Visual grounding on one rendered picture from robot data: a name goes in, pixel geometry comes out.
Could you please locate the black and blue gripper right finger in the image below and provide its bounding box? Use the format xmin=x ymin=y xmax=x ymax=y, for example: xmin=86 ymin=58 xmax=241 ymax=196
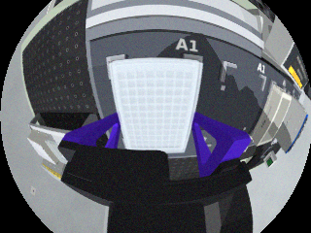
xmin=191 ymin=112 xmax=251 ymax=177

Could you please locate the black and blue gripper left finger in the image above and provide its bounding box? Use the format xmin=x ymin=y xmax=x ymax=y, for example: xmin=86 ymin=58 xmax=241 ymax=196
xmin=62 ymin=113 xmax=121 ymax=149

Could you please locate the white ready panel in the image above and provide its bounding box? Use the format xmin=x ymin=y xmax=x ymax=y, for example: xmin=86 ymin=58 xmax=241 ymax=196
xmin=260 ymin=146 xmax=277 ymax=169

